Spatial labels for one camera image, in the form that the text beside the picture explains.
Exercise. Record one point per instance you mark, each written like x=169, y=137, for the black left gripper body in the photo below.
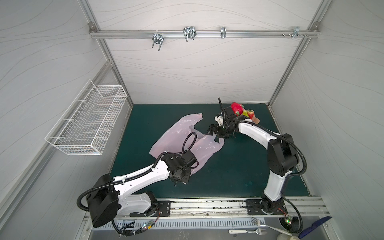
x=185, y=176

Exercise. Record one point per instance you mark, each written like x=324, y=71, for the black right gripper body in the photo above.
x=218, y=130

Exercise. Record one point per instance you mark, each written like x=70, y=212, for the pink plastic bag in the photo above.
x=172, y=140

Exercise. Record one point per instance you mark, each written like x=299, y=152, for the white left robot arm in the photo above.
x=114, y=196

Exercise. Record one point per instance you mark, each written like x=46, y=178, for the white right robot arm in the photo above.
x=284, y=158

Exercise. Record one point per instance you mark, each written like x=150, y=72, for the pink dragon fruit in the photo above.
x=237, y=108

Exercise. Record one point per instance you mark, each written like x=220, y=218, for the brown fruit plate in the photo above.
x=256, y=120

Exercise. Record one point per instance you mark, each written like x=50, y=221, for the silver fork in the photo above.
x=261, y=224

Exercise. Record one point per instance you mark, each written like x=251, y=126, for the metal u-bolt clamp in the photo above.
x=189, y=33

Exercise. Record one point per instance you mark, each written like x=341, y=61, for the metal hook clamp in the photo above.
x=157, y=39

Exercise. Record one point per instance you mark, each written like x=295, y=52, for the white cup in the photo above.
x=287, y=237

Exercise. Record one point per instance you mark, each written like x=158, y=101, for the blue plastic knife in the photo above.
x=314, y=225

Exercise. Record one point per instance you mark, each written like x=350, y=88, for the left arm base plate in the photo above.
x=162, y=209

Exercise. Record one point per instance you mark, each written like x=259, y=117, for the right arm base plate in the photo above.
x=256, y=207

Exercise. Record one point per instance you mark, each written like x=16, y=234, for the small metal bracket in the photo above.
x=223, y=32

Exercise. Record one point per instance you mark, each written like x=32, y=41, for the white handled fork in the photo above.
x=259, y=232

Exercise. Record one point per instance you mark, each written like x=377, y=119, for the white wire basket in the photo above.
x=86, y=125

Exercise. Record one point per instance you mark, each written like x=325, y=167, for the metal bolt bracket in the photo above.
x=295, y=34

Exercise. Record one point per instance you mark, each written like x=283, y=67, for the aluminium crossbar rail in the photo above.
x=201, y=34

